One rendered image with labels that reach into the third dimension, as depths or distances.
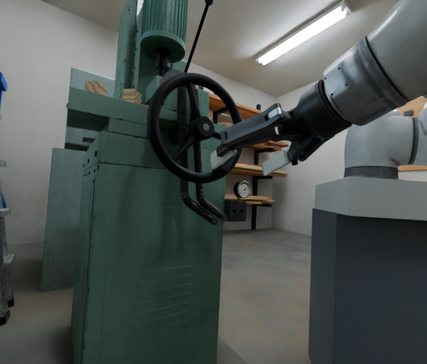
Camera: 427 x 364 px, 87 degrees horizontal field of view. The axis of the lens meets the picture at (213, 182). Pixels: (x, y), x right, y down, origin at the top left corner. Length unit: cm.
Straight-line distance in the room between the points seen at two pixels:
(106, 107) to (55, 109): 255
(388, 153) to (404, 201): 21
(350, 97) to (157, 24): 82
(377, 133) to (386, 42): 62
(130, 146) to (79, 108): 16
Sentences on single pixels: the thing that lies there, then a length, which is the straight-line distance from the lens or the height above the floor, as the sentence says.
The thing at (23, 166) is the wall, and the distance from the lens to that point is 317.
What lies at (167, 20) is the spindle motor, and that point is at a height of 127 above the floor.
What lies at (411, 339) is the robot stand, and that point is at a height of 27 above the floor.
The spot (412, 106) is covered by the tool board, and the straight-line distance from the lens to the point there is 388.
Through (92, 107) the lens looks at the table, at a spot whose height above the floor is 86.
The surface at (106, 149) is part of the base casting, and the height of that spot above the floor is 75.
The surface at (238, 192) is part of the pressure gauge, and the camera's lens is 82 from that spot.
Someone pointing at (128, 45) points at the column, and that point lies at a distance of 123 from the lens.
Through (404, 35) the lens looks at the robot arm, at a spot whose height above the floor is 79.
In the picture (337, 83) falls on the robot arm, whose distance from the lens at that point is 32.
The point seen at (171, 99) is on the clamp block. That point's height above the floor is 90.
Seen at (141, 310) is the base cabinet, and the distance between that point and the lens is 81.
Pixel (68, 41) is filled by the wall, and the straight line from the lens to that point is 358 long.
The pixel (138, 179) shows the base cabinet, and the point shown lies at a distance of 72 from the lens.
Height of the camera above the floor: 64
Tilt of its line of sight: 3 degrees up
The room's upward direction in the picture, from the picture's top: 3 degrees clockwise
